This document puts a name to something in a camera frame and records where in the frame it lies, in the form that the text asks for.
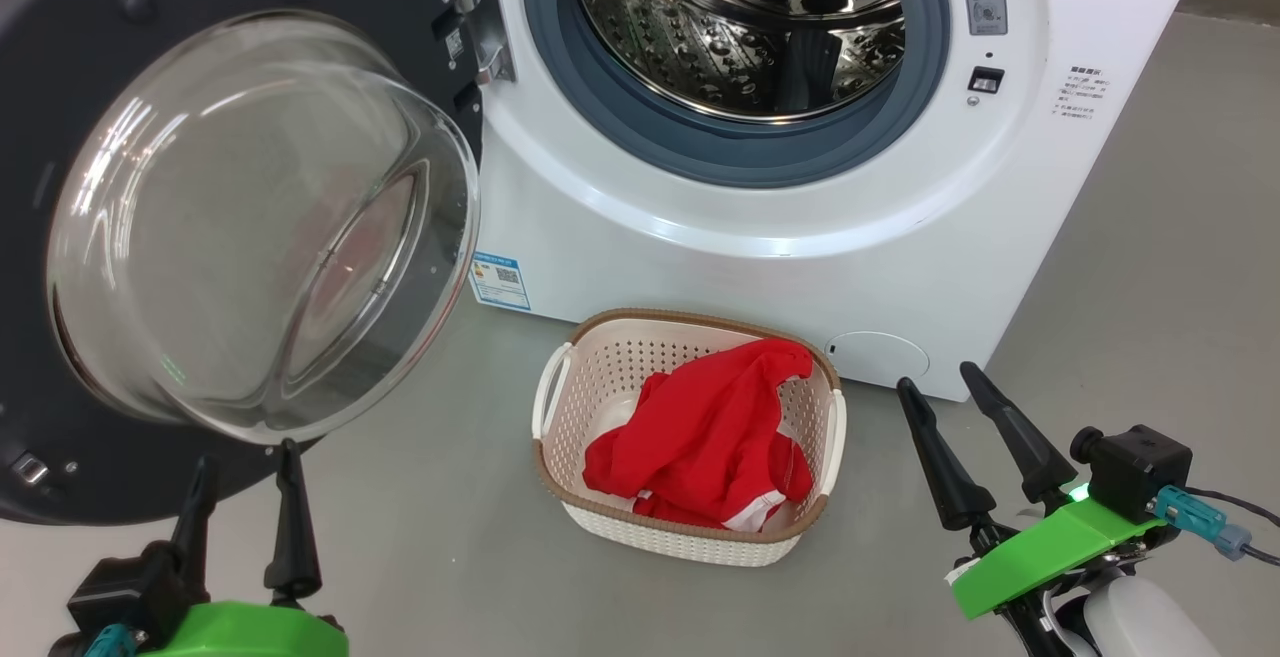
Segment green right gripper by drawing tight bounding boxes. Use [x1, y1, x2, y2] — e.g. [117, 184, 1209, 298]
[896, 362, 1168, 623]

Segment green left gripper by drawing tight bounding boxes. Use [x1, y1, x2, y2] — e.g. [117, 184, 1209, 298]
[140, 439, 351, 657]

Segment white front-load washing machine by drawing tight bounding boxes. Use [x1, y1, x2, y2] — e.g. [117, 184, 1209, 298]
[420, 0, 1213, 403]

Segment cream perforated laundry basket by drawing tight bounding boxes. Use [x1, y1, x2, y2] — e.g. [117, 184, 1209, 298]
[531, 309, 848, 568]

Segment metal door hinge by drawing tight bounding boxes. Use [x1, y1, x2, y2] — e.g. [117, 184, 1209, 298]
[455, 0, 516, 86]

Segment round drain filter cover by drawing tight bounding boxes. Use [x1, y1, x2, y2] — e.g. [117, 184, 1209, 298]
[825, 331, 931, 385]

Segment blue energy label sticker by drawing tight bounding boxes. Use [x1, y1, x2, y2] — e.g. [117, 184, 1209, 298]
[470, 254, 532, 313]

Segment left cable teal connector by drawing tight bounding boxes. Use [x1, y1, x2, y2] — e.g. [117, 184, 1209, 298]
[85, 623, 139, 657]

